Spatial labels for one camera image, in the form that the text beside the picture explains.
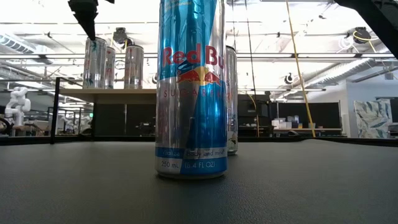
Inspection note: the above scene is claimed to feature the white robot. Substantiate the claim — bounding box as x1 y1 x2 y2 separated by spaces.
4 86 32 137

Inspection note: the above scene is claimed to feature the Red Bull sugarfree can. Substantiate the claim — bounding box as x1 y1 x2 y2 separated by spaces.
154 0 229 180

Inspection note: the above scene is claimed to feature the white box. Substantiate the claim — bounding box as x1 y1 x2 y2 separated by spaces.
271 117 289 130

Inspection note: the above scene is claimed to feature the black background cabinet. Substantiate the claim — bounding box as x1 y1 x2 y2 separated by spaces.
238 94 272 138

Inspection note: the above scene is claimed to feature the wooden background desk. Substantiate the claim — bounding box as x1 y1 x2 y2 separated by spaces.
238 125 343 132

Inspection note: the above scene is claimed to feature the silver can with red print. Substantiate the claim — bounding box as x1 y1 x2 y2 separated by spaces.
105 46 116 90

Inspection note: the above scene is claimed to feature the black table mat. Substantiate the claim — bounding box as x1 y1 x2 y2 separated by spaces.
0 139 398 224

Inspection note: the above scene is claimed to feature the silver ceiling air duct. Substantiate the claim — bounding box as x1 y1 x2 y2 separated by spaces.
306 57 376 90
0 32 55 65

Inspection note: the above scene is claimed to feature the leaf pattern panel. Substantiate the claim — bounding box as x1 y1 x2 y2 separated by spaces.
353 98 393 139

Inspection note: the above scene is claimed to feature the black ceiling cable reel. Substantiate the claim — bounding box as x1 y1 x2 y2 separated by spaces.
112 27 129 45

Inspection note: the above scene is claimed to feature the ceiling reel yellow cable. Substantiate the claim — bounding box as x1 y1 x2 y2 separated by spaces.
352 26 373 45

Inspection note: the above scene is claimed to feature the black aluminium table frame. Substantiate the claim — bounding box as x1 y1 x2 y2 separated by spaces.
0 134 398 147

